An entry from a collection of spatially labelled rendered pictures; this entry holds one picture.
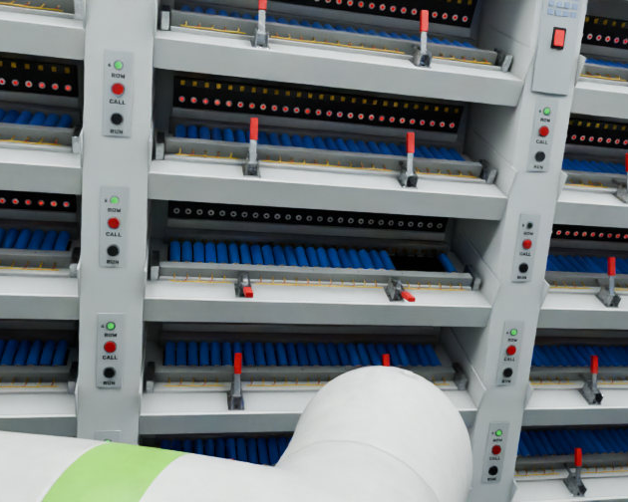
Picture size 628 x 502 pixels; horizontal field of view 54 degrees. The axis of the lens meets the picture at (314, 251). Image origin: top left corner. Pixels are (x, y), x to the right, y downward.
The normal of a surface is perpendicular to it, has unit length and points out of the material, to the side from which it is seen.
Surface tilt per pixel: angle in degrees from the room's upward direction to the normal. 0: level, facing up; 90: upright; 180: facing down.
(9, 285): 20
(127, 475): 12
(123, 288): 90
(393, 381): 6
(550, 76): 90
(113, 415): 90
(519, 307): 90
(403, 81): 110
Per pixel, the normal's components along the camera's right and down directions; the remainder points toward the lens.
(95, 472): -0.07, -0.93
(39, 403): 0.15, -0.85
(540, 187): 0.21, 0.19
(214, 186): 0.17, 0.52
